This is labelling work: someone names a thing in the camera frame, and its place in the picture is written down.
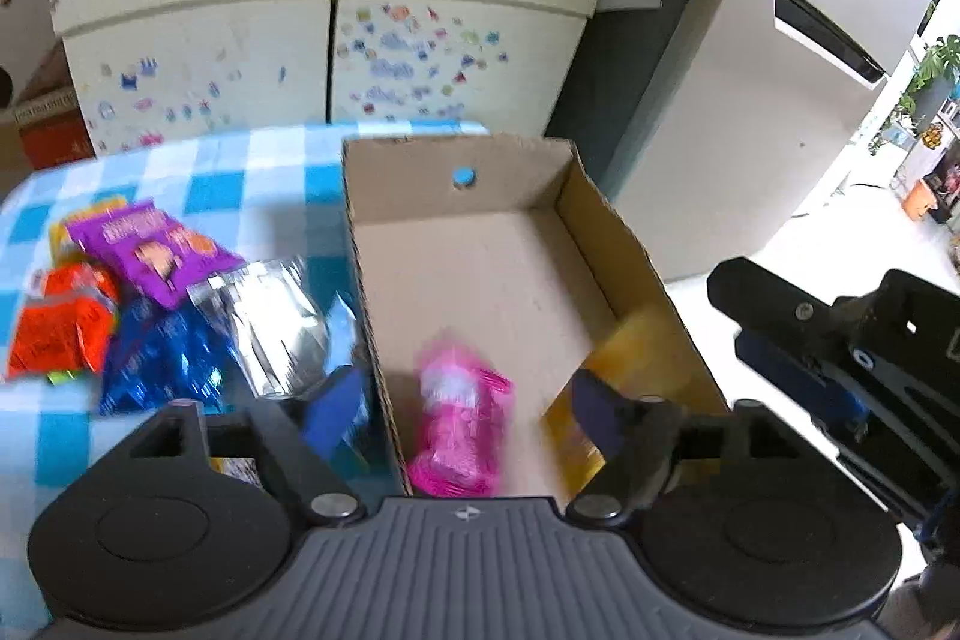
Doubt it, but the yellow snack packet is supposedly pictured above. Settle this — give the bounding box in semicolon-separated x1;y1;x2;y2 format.
47;196;130;267

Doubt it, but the purple noodle snack bag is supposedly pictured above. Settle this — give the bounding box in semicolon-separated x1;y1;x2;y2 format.
67;202;244;310

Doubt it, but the orange snack bag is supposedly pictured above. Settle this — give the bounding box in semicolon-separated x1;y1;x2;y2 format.
7;262;121;378

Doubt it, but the red brown carton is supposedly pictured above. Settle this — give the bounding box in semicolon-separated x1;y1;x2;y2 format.
2;42;94;170

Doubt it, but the pink snack bag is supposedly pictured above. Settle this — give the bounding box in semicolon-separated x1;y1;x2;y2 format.
407;335;514;498

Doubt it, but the green snack packet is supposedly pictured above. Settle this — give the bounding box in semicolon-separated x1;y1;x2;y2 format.
46;370;88;386

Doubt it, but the potted green plant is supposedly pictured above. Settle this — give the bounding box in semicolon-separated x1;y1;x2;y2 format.
869;34;958;154

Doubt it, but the yellow waffle packet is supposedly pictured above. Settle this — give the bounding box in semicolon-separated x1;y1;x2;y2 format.
540;312;664;498

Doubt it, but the cream cabinet with stickers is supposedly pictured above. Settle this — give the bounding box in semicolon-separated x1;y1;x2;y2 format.
50;0;599;156

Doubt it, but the cardboard milk box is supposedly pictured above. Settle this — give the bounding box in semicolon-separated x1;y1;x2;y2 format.
342;135;727;502

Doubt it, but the blue foil snack bag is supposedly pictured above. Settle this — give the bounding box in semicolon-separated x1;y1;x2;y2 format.
98;296;235;416

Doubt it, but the beige refrigerator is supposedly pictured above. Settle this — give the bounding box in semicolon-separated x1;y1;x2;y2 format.
547;0;955;281

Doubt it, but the silver foil snack bag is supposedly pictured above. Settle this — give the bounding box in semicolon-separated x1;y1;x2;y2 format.
187;257;329;399

